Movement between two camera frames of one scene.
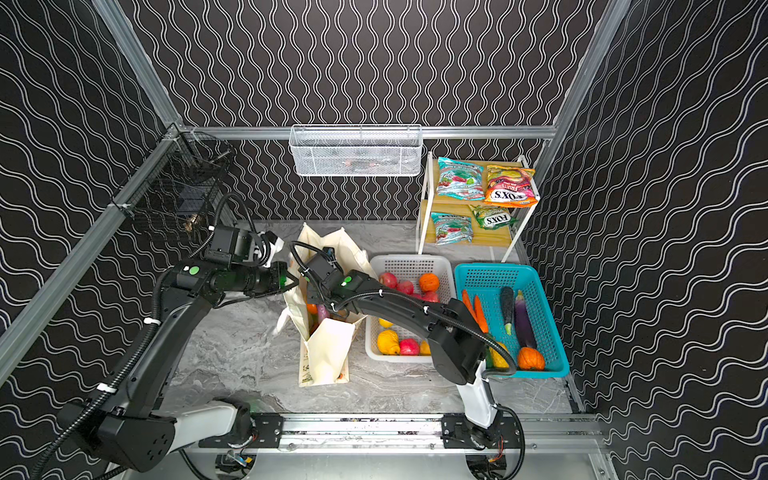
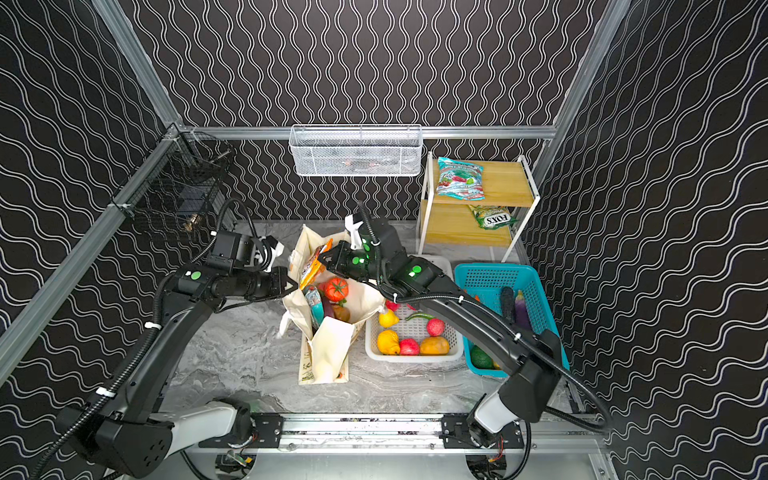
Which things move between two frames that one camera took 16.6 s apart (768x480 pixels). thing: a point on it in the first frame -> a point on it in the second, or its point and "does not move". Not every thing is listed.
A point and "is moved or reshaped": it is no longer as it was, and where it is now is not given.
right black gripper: [324, 294] -> [330, 260]
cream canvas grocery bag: [324, 338] does not move
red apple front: [409, 347] does not move
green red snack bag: [459, 180] does not move
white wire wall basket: [356, 150] does not move
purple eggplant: [523, 324] does not move
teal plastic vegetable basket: [511, 302] does not move
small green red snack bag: [452, 229] -> [315, 302]
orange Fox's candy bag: [510, 187] is moved or reshaped
